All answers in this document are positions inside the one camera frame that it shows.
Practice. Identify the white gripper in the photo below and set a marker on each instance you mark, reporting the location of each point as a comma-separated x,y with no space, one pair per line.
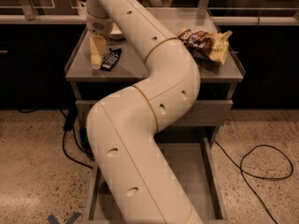
99,26

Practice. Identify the blue rxbar blueberry bar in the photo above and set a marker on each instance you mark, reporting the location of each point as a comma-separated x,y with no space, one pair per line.
111,59

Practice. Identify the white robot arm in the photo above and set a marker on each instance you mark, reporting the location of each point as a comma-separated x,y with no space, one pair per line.
137,174

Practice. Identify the grey middle drawer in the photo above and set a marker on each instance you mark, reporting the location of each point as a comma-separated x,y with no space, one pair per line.
202,112

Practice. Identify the grey open bottom drawer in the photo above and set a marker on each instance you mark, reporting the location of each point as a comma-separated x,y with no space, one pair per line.
190,163

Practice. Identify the black power plug block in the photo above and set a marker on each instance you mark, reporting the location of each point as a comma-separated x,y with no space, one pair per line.
70,118

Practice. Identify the blue power adapter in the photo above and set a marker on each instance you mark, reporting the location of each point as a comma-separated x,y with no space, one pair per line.
84,138

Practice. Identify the brown yellow chip bag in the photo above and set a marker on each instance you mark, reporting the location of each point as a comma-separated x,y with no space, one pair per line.
212,46

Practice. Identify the blue tape cross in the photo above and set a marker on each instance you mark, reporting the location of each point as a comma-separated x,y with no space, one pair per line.
52,219

